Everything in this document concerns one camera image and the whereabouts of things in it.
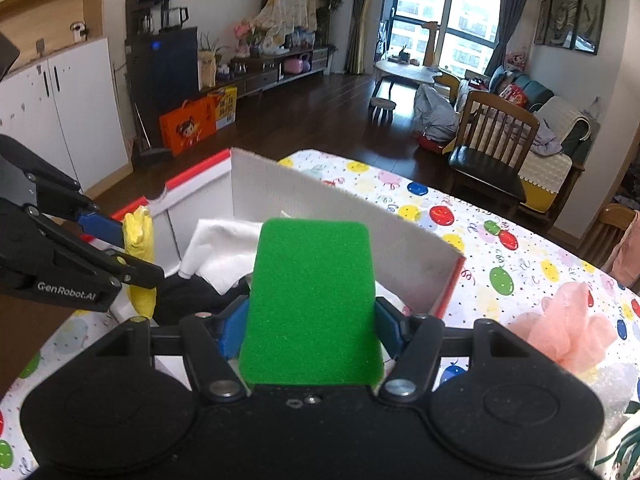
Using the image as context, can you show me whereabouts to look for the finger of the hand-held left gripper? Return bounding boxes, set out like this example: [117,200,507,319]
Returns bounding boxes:
[25,212,166,291]
[27,177,126,250]

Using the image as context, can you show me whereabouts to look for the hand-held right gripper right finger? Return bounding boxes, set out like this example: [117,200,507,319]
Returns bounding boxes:
[374,296,531,403]

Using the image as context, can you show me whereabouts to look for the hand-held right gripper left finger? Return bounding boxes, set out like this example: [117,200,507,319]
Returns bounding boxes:
[92,296,251,403]

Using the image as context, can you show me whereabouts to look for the yellow cloth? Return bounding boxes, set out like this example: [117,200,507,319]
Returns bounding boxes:
[121,208,158,318]

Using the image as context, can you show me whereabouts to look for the black cloth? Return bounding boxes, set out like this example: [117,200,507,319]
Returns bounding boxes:
[152,272,251,326]

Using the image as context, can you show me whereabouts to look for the white cloth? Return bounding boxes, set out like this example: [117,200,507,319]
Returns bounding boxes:
[179,219,263,295]

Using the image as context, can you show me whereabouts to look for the green sponge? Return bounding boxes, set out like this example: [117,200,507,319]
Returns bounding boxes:
[239,219,385,388]

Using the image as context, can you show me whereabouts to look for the red cardboard box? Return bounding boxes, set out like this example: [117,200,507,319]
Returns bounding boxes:
[111,147,468,376]

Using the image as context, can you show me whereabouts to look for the broom and dustpan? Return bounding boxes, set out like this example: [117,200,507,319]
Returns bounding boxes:
[131,100,173,168]

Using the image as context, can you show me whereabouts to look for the white cabinet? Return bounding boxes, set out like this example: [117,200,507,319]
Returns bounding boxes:
[0,35,131,192]

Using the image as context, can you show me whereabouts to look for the balloon print tablecloth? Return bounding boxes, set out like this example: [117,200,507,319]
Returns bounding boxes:
[0,149,640,480]

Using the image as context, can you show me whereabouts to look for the orange gift box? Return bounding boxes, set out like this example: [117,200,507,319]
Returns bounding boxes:
[159,97,218,157]

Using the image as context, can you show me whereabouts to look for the black water dispenser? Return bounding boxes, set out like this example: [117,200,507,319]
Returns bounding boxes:
[125,0,201,148]

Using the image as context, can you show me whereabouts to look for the yellow printed carton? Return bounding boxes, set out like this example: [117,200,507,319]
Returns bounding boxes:
[207,85,238,131]

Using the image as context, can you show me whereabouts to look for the pink bath pouf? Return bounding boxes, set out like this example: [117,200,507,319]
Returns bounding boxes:
[507,281,618,376]

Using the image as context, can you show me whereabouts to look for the red floor cushion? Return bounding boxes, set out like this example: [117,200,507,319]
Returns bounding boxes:
[417,132,451,154]

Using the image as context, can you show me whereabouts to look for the wooden chair black seat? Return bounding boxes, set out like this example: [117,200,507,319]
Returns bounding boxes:
[448,90,541,206]

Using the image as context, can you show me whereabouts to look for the grey bean bag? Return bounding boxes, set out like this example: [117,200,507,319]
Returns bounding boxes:
[412,84,458,143]

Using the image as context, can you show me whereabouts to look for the dark low cabinet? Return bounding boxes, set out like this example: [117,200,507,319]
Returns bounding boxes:
[200,45,336,102]

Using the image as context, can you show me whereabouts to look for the small wooden stool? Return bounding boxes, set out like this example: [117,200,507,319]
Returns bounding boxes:
[369,97,397,123]

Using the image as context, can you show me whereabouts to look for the green sofa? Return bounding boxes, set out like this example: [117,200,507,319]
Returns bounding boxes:
[457,70,593,216]

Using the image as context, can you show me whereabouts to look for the wooden dining chair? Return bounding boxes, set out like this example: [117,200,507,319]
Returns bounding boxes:
[580,203,640,281]

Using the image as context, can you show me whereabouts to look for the clear plastic bag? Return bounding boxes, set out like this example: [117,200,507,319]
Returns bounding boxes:
[590,360,640,441]

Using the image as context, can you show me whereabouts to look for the pink flower bouquet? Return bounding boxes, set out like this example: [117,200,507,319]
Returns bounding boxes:
[235,17,266,58]

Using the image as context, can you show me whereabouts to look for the grey clothes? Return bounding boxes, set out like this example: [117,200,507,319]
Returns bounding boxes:
[532,122,563,157]

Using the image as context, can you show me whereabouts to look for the pink towel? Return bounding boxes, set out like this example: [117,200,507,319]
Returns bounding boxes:
[602,210,640,293]

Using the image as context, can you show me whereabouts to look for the red sofa pillow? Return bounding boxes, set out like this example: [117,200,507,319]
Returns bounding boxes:
[500,84,528,107]

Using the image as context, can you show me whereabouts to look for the green white printed packet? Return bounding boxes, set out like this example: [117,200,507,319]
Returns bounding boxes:
[595,427,640,480]

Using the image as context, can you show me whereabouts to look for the cream sofa blanket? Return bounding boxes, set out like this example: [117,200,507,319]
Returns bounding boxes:
[537,96,592,142]

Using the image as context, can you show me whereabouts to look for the wooden giraffe figure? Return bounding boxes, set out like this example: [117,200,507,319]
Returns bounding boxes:
[422,20,441,66]

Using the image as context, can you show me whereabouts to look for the hanging floral cloth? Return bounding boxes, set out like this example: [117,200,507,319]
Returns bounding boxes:
[250,0,318,53]

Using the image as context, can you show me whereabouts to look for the white standing air conditioner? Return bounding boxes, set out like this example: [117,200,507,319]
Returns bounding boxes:
[327,0,360,75]

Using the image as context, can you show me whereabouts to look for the grey yellow curtain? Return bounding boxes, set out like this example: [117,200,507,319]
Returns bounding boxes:
[345,0,387,75]

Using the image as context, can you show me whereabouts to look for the large window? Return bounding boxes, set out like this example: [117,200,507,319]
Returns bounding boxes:
[385,0,506,68]

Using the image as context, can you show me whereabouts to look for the tall green plant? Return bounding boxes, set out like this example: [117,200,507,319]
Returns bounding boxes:
[320,0,346,26]

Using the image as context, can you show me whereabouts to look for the small dark framed picture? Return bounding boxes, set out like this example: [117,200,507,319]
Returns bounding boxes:
[533,0,553,46]

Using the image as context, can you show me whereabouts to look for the medium dark framed picture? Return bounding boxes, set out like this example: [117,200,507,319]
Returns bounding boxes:
[546,0,583,50]

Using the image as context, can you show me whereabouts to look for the large dark framed picture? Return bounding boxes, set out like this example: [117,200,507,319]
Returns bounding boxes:
[572,0,607,56]

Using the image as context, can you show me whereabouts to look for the wooden wall shelf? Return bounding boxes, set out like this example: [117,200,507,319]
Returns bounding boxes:
[0,0,108,51]

